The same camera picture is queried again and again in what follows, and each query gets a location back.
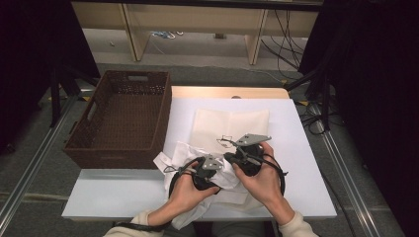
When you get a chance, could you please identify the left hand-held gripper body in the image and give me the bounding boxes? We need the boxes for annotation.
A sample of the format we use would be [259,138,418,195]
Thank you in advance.
[191,154,224,192]

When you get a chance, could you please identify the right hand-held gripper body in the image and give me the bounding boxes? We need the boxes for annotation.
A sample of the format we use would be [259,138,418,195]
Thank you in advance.
[234,132,273,178]

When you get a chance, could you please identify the white shirt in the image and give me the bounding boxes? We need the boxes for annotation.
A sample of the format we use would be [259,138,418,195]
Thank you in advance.
[152,141,252,231]

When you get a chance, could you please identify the cream cloth with print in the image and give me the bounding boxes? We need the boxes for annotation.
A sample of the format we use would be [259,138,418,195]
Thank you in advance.
[191,108,271,212]

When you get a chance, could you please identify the brown woven basket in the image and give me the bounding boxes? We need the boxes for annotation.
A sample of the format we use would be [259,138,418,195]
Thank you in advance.
[62,69,173,170]

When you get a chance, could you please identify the person's right hand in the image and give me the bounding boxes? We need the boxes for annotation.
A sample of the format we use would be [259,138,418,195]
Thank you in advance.
[231,141,289,212]

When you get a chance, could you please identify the person's left hand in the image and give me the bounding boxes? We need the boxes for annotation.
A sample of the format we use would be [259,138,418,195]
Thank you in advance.
[166,171,221,215]

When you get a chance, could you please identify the person's grey trousers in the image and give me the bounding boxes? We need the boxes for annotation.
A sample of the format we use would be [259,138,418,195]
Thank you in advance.
[161,220,275,237]

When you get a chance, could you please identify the black tripod stand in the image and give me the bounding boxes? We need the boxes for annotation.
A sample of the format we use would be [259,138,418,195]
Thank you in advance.
[48,63,102,128]
[284,67,334,132]

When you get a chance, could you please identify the light wooden bench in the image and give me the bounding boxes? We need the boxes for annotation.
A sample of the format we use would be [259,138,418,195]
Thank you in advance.
[70,0,323,66]

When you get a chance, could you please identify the black curtain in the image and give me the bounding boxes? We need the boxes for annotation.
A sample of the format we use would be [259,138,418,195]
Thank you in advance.
[0,0,101,156]
[297,0,419,237]

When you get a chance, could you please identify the black floor cable tangle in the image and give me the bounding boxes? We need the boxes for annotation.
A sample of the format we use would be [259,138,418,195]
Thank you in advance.
[294,98,340,136]

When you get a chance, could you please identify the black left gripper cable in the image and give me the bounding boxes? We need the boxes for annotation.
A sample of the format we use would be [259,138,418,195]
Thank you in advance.
[113,157,206,233]

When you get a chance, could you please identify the metal floor rail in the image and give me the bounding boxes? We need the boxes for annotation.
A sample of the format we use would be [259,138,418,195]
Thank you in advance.
[309,100,384,237]
[0,87,87,228]

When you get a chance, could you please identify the black hanging cables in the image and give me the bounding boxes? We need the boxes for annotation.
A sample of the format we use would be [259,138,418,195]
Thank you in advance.
[260,9,312,72]

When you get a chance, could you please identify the blue and white cable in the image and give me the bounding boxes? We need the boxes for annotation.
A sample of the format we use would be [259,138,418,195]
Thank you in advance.
[150,30,185,40]

